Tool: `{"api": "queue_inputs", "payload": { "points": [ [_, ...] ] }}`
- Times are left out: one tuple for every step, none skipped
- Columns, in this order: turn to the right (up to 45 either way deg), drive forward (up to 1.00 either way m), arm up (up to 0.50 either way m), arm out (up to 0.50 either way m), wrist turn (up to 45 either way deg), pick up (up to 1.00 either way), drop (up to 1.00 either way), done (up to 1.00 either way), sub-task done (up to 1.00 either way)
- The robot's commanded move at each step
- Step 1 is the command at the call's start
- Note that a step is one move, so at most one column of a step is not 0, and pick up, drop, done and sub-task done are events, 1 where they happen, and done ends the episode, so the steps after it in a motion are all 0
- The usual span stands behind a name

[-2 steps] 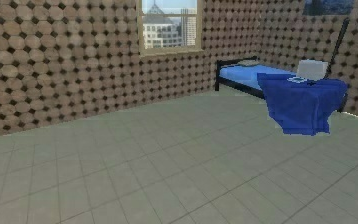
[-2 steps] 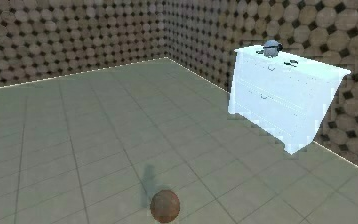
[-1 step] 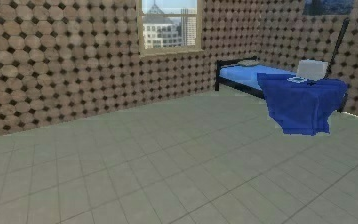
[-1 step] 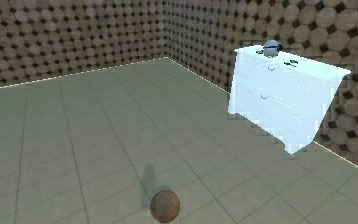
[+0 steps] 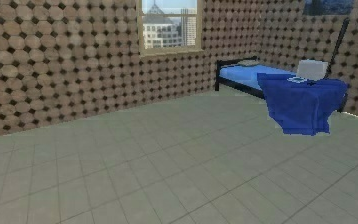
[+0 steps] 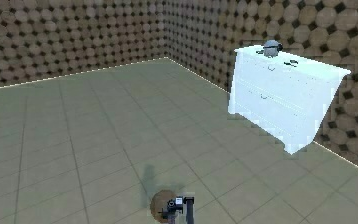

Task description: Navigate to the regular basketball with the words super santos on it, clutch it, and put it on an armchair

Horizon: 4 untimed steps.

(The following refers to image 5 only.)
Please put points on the black framed blue bed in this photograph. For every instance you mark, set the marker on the black framed blue bed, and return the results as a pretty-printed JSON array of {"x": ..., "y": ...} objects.
[{"x": 242, "y": 75}]

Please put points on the wooden framed window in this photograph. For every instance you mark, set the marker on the wooden framed window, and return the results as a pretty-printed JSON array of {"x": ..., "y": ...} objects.
[{"x": 168, "y": 26}]

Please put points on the dark blue blanket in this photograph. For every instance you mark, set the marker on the dark blue blanket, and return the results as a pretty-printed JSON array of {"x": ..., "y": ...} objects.
[{"x": 300, "y": 103}]

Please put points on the small blue white object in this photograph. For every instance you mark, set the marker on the small blue white object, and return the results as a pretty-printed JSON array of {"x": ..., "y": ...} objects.
[{"x": 296, "y": 79}]

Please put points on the grey open laptop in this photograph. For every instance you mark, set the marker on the grey open laptop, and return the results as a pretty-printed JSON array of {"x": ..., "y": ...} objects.
[{"x": 312, "y": 70}]

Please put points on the black baseball bat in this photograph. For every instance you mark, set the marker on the black baseball bat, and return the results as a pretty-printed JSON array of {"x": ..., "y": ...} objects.
[{"x": 337, "y": 45}]

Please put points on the dark blue framed picture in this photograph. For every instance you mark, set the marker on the dark blue framed picture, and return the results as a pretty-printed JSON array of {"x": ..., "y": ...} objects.
[{"x": 328, "y": 6}]

